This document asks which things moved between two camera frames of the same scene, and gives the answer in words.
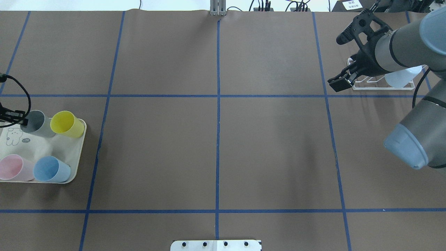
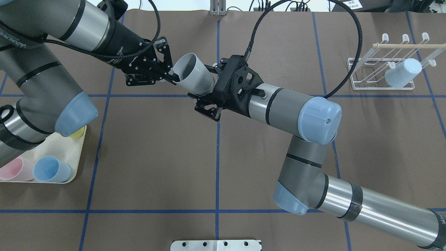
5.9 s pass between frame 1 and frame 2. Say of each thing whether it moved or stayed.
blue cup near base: stayed
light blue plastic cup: stayed
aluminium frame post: stayed
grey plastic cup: moved
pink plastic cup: stayed
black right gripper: moved
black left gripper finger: moved
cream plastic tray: stayed
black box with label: stayed
